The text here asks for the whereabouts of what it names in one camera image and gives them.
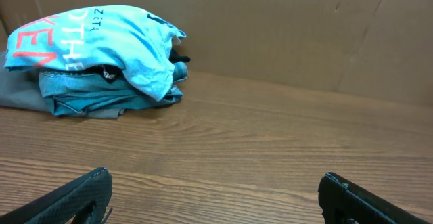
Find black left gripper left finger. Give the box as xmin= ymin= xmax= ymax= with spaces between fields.
xmin=1 ymin=167 xmax=112 ymax=224

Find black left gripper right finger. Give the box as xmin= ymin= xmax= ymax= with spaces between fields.
xmin=318 ymin=172 xmax=428 ymax=224

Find folded blue denim jeans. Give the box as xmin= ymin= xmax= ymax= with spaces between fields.
xmin=39 ymin=71 xmax=183 ymax=118

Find folded grey garment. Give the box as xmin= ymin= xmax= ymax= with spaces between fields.
xmin=1 ymin=51 xmax=134 ymax=118

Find black garment in pile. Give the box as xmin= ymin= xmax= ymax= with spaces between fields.
xmin=91 ymin=49 xmax=191 ymax=83

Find light blue printed t-shirt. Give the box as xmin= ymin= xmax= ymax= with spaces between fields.
xmin=4 ymin=5 xmax=186 ymax=101

